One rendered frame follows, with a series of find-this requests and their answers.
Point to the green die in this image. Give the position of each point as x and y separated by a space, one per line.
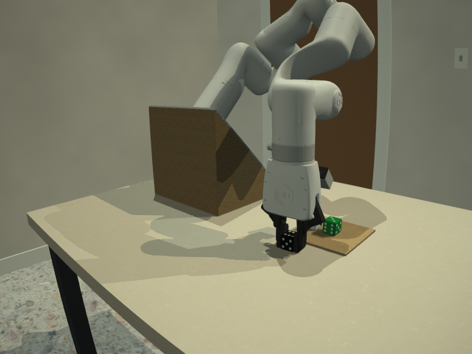
332 226

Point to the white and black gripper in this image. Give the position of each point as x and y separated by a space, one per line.
293 190

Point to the tan flat mat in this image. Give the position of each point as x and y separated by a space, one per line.
344 242

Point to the black die with white pips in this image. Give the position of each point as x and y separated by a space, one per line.
287 241

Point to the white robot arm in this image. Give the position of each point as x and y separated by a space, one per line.
296 105

